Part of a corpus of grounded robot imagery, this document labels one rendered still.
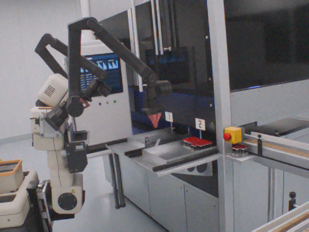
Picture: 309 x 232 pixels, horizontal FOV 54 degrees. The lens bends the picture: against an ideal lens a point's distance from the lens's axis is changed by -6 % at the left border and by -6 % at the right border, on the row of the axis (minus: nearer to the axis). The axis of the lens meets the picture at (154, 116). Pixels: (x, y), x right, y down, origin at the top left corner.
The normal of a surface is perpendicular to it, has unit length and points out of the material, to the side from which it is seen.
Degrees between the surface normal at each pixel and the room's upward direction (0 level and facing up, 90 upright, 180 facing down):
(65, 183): 90
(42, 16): 90
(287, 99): 90
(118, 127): 90
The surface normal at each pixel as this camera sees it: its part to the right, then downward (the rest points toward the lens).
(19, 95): 0.48, 0.12
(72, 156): 0.18, 0.17
